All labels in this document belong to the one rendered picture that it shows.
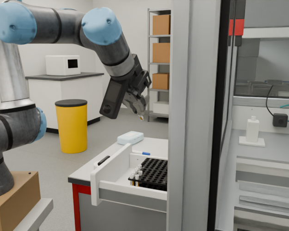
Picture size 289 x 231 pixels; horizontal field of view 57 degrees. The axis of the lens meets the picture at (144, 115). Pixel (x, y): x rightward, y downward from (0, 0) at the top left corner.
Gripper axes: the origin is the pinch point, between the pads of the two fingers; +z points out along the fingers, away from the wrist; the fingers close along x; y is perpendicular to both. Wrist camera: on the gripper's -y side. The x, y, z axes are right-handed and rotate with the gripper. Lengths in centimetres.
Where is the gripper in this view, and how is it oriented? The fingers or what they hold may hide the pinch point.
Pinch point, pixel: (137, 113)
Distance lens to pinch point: 83.3
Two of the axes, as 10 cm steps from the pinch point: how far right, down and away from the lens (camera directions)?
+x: -8.4, -3.1, 4.4
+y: 4.8, -8.0, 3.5
